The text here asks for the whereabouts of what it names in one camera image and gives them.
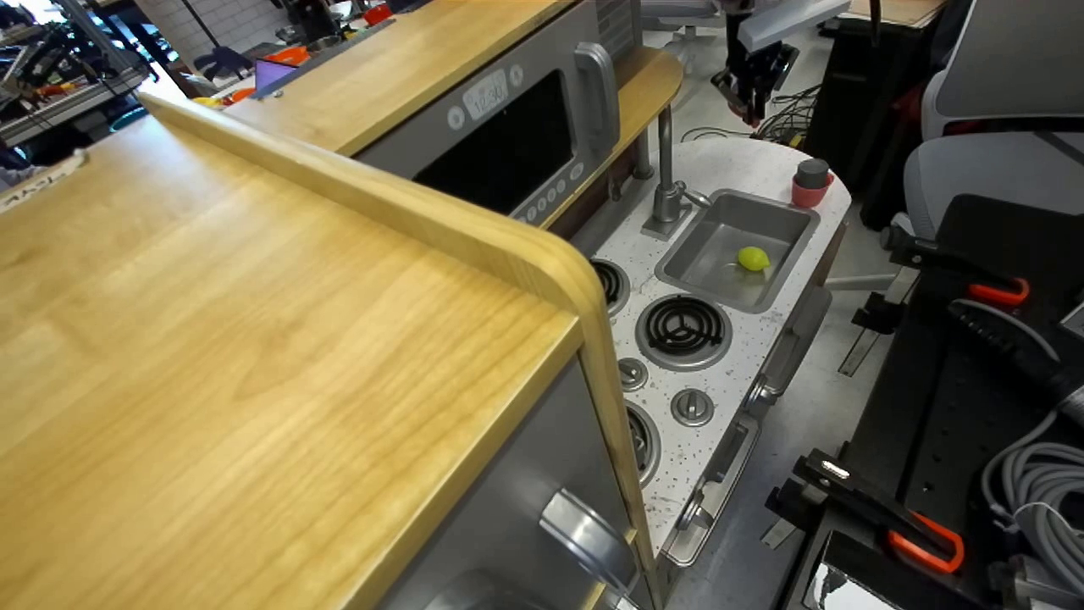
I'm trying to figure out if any wooden toy kitchen set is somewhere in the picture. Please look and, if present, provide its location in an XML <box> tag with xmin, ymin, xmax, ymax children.
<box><xmin>0</xmin><ymin>0</ymin><xmax>856</xmax><ymax>610</ymax></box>

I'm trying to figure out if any black perforated mounting board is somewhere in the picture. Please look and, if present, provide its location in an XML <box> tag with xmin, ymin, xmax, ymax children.
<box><xmin>776</xmin><ymin>190</ymin><xmax>1084</xmax><ymax>610</ymax></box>

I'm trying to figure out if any black elongated device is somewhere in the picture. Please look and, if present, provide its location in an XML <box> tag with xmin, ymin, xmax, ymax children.
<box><xmin>944</xmin><ymin>298</ymin><xmax>1084</xmax><ymax>421</ymax></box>

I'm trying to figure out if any silver toy faucet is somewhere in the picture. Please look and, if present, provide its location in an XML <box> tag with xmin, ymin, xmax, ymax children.
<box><xmin>641</xmin><ymin>104</ymin><xmax>710</xmax><ymax>240</ymax></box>

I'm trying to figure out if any grey coiled cable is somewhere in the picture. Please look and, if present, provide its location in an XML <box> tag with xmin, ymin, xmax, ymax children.
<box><xmin>977</xmin><ymin>409</ymin><xmax>1084</xmax><ymax>605</ymax></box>

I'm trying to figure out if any black cabinet box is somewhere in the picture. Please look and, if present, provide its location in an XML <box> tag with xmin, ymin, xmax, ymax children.
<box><xmin>807</xmin><ymin>0</ymin><xmax>942</xmax><ymax>220</ymax></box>

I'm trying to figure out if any cluttered metal shelf rack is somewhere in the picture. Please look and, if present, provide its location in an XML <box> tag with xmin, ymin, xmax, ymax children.
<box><xmin>0</xmin><ymin>0</ymin><xmax>154</xmax><ymax>150</ymax></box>

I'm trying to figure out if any yellow toy ball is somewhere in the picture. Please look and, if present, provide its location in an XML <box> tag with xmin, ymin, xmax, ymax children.
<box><xmin>734</xmin><ymin>246</ymin><xmax>776</xmax><ymax>278</ymax></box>

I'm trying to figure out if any black clamp with orange handle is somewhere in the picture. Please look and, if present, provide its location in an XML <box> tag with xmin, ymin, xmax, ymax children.
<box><xmin>766</xmin><ymin>447</ymin><xmax>968</xmax><ymax>580</ymax></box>
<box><xmin>878</xmin><ymin>216</ymin><xmax>1032</xmax><ymax>317</ymax></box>

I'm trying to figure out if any grey toy oven door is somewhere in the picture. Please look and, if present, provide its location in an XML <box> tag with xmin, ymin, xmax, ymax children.
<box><xmin>381</xmin><ymin>359</ymin><xmax>661</xmax><ymax>610</ymax></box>

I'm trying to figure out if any black toy stove burner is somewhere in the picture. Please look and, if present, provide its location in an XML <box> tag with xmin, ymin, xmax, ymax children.
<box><xmin>588</xmin><ymin>257</ymin><xmax>633</xmax><ymax>319</ymax></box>
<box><xmin>633</xmin><ymin>292</ymin><xmax>734</xmax><ymax>374</ymax></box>
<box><xmin>622</xmin><ymin>403</ymin><xmax>664</xmax><ymax>488</ymax></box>

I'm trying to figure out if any white mesh office chair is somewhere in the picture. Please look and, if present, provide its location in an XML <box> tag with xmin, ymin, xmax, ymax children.
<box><xmin>900</xmin><ymin>0</ymin><xmax>1084</xmax><ymax>246</ymax></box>

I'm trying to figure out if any red cup with grey lid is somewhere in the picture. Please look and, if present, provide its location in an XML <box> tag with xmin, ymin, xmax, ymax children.
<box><xmin>788</xmin><ymin>156</ymin><xmax>836</xmax><ymax>213</ymax></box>

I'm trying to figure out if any grey metal sink basin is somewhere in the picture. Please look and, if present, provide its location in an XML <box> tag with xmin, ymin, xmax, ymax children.
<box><xmin>652</xmin><ymin>186</ymin><xmax>822</xmax><ymax>317</ymax></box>

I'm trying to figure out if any grey toy microwave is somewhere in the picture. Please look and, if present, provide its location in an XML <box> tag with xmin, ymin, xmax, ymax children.
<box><xmin>358</xmin><ymin>0</ymin><xmax>622</xmax><ymax>230</ymax></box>

